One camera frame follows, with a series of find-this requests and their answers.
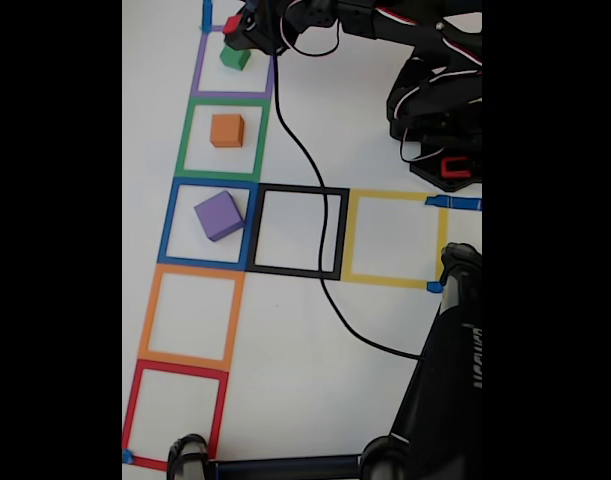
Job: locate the small red cube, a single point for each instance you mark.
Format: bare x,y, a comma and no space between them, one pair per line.
231,24

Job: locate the green cube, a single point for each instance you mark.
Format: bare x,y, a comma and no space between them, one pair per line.
234,59

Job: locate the orange cube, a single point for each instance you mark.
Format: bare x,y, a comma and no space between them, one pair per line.
226,130

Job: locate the purple cube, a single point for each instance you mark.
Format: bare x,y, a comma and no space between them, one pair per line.
217,215

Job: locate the blue tape strip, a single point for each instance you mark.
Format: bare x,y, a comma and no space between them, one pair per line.
127,456
434,287
455,203
207,15

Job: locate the red printed clamp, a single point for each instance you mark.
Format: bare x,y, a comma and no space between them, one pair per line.
455,172

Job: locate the purple square frame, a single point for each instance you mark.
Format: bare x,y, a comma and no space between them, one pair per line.
199,70

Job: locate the green square frame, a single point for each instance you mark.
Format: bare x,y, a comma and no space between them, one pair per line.
182,145

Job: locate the black square frame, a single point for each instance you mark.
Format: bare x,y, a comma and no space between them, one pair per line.
252,230

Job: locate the blue square frame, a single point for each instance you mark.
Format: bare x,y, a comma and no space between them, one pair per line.
166,225

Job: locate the yellow square frame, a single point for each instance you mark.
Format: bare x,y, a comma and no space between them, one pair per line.
349,235

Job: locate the orange square frame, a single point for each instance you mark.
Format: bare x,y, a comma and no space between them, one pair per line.
147,320

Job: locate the red square frame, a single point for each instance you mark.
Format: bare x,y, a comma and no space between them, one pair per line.
131,410

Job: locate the black camera tripod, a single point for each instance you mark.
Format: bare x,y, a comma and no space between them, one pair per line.
445,375

